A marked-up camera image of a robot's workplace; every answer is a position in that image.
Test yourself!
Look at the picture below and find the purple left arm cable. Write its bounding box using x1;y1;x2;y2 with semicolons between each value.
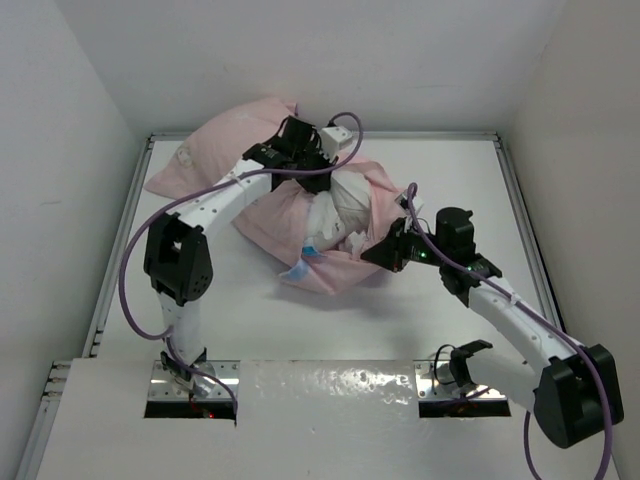
118;111;364;406

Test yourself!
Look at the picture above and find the white front cover board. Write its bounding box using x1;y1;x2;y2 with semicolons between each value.
38;357;603;479

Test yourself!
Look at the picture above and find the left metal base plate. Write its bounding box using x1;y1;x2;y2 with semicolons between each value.
147;360;240;402

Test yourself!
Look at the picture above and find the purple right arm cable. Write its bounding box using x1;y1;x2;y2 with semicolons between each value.
405;182;614;480

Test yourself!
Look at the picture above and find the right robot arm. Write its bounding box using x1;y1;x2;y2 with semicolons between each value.
361;207;624;448

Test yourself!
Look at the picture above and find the blue white pillow label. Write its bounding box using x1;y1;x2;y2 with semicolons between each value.
282;246;325;283

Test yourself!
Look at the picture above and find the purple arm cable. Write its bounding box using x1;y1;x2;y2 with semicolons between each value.
405;182;614;480
118;111;364;406

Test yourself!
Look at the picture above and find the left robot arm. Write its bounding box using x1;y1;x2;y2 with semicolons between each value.
143;116;340;386

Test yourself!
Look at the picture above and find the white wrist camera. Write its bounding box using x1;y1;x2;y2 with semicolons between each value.
396;190;424;216
319;126;353;160

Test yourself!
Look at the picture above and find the aluminium table frame rail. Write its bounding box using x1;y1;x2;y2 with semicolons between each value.
14;130;591;471

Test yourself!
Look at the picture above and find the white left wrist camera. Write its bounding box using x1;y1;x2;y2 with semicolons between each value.
319;126;353;160

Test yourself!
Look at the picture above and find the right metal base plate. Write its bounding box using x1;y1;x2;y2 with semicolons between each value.
414;359;507;403

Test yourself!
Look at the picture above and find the metal base plate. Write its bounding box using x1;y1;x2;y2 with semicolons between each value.
147;360;240;402
414;359;507;403

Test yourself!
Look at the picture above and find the pink pillowcase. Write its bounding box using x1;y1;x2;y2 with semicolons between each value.
145;97;404;294

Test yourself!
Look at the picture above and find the white pillow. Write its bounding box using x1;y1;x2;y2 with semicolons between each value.
302;170;372;256

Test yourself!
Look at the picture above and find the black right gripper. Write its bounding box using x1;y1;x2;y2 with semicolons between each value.
360;217;448;274

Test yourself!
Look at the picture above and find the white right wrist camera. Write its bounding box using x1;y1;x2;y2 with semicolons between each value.
396;190;424;216

